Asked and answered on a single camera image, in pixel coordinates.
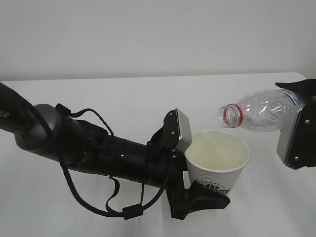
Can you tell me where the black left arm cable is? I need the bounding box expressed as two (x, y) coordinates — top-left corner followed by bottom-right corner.
(17, 98), (178, 220)

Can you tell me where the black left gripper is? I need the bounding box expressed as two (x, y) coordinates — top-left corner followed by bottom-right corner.
(147, 127), (232, 220)

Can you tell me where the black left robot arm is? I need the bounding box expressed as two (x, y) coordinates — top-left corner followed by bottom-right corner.
(0, 84), (230, 220)

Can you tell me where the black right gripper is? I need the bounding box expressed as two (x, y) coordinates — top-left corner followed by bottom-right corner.
(275, 79), (316, 167)

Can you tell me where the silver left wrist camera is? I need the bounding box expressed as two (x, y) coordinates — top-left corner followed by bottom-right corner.
(162, 108), (192, 153)

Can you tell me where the white paper cup green logo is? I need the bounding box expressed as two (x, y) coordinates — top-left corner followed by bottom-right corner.
(185, 130), (250, 196)

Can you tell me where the clear water bottle red label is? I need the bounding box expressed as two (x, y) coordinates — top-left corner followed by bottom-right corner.
(217, 89), (306, 132)

